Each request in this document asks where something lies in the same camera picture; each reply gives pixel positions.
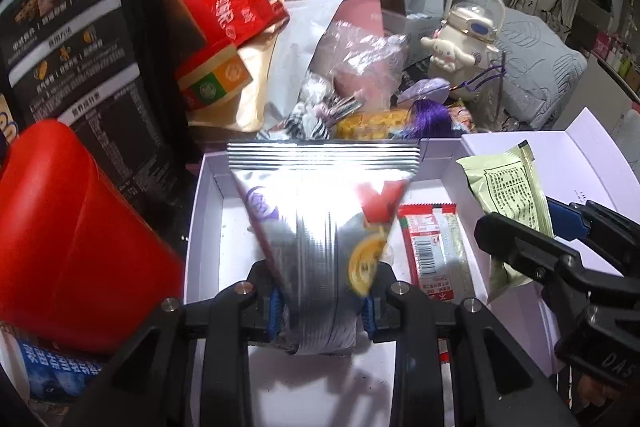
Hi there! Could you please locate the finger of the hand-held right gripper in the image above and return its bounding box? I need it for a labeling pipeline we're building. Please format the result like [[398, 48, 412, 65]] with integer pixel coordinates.
[[474, 212, 627, 334], [546, 197, 640, 279]]

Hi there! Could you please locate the silver snack packet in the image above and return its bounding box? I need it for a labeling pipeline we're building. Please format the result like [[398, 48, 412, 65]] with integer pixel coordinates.
[[226, 141, 421, 355]]

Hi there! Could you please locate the green sachet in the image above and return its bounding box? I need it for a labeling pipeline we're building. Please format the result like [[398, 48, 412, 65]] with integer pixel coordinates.
[[456, 141, 556, 303]]

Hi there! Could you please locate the plaid hair bow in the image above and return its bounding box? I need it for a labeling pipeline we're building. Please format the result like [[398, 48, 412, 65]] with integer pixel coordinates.
[[257, 99, 366, 142]]

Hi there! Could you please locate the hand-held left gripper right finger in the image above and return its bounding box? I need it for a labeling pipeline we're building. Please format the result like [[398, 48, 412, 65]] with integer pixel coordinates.
[[360, 259, 581, 427]]

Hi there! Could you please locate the gold pouch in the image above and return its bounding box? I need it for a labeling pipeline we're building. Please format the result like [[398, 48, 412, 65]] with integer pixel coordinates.
[[187, 19, 292, 134]]

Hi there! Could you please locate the red printed packet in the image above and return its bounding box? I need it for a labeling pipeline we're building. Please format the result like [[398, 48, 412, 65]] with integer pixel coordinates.
[[202, 0, 289, 48]]

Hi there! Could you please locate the red canister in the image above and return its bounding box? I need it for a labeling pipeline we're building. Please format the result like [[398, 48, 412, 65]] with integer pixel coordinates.
[[0, 119, 186, 353]]

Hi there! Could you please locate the colourful candy packet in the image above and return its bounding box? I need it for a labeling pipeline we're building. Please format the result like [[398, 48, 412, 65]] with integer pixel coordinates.
[[447, 99, 474, 136]]

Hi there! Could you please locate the blue tablet tube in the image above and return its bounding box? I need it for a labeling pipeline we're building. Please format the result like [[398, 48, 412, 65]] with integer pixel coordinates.
[[15, 337, 107, 400]]

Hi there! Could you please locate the yellow snack packet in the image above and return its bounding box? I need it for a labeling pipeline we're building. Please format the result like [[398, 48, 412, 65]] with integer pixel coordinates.
[[335, 109, 417, 142]]

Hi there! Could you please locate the black stand-up pouch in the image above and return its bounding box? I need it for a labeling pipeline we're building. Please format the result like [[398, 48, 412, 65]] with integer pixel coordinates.
[[0, 0, 196, 212]]

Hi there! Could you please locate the clear plastic bag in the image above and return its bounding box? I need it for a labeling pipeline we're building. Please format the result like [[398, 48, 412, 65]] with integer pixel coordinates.
[[306, 21, 409, 108]]

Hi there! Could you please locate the purple tassel sachet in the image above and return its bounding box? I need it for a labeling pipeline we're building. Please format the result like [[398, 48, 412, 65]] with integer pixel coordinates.
[[397, 52, 507, 138]]

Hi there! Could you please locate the grey quilted chair cover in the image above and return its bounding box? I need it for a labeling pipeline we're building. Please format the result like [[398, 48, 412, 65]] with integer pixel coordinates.
[[477, 7, 589, 134]]

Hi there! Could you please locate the red and green carton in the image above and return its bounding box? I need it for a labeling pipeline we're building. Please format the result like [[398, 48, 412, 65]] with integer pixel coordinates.
[[159, 0, 254, 114]]

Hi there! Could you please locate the lavender gift box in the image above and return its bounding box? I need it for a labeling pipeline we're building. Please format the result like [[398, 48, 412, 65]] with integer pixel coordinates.
[[182, 107, 640, 427]]

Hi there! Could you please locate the cream character water bottle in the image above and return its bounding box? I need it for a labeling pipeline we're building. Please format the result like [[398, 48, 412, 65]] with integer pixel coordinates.
[[420, 0, 503, 100]]

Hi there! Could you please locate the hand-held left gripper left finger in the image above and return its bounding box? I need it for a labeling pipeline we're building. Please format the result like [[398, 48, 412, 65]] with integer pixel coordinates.
[[65, 259, 288, 427]]

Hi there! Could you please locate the red and white sachet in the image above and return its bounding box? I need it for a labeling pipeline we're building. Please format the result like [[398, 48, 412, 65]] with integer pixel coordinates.
[[397, 203, 473, 368]]

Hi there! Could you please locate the row of cosmetic boxes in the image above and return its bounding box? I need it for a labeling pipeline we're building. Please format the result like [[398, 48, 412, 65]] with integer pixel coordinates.
[[592, 27, 640, 94]]

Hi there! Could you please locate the pink tumbler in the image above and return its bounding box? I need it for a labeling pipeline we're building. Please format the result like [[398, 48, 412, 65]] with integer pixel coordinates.
[[331, 0, 397, 108]]

